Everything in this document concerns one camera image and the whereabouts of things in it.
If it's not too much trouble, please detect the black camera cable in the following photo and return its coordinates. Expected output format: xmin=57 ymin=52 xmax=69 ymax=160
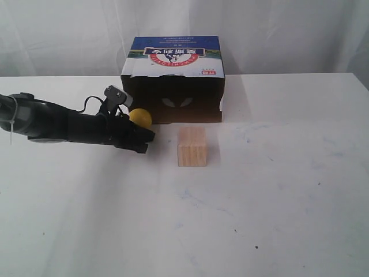
xmin=77 ymin=96 xmax=106 ymax=114

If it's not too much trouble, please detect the white zip tie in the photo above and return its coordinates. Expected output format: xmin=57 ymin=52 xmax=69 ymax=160
xmin=9 ymin=96 xmax=18 ymax=145

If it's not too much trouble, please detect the light wooden cube block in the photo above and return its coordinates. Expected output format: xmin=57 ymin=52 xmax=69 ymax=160
xmin=177 ymin=126 xmax=208 ymax=167

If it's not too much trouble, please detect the yellow tennis ball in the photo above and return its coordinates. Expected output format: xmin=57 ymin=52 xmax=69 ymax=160
xmin=129 ymin=108 xmax=152 ymax=129

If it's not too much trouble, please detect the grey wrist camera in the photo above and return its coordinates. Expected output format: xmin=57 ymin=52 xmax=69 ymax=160
xmin=104 ymin=85 xmax=133 ymax=112

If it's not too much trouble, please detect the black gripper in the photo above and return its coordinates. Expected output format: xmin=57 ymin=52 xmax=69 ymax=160
xmin=99 ymin=99 xmax=155 ymax=154

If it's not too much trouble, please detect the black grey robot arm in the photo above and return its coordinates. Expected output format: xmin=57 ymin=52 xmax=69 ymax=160
xmin=1 ymin=93 xmax=155 ymax=154

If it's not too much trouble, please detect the blue white cardboard box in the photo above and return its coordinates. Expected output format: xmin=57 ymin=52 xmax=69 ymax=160
xmin=121 ymin=36 xmax=225 ymax=124

